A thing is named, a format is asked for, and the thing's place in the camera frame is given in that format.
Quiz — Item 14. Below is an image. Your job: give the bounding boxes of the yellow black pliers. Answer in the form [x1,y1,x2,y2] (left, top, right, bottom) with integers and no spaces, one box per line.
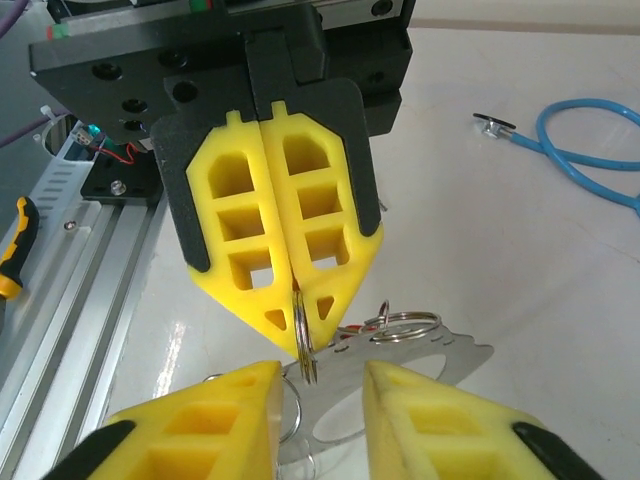
[0,196,40,301]

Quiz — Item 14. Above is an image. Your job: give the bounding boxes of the white cable tie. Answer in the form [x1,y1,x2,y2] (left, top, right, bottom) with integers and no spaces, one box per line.
[39,103,69,124]

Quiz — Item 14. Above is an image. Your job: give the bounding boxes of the blue stethoscope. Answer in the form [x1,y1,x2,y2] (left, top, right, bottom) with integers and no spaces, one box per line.
[472,98,640,219]

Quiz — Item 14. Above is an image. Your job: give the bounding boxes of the thin silver ring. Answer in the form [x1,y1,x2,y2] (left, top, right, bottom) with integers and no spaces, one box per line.
[278,375,305,446]

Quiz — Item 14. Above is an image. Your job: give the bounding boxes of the red black wire bundle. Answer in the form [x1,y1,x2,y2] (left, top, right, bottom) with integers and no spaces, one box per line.
[72,123,154,166]

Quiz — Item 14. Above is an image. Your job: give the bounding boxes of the aluminium mounting rail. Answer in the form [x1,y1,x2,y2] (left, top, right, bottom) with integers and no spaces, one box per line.
[0,197,169,480]

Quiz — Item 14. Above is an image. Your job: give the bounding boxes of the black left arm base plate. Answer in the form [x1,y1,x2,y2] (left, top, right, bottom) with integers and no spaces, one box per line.
[80,148,165,202]

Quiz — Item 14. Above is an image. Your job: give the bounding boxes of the large silver split ring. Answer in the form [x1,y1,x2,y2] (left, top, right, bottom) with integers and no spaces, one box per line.
[370,309,442,346]

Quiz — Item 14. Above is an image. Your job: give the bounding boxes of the white slotted cable duct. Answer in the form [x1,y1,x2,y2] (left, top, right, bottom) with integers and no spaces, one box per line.
[27,117,109,226]

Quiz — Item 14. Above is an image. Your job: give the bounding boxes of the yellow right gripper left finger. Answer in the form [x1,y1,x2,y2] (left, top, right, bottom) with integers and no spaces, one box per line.
[47,359,286,480]

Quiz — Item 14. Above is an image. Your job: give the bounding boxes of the serrated silver metal key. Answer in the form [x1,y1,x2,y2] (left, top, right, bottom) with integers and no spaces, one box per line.
[277,327,496,480]

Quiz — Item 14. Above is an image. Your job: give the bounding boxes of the silver split keyring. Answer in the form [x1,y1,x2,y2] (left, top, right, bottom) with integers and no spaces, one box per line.
[290,291,321,386]

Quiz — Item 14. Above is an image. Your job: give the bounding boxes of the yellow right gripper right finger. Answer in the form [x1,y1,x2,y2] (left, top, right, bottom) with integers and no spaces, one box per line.
[361,359,607,480]

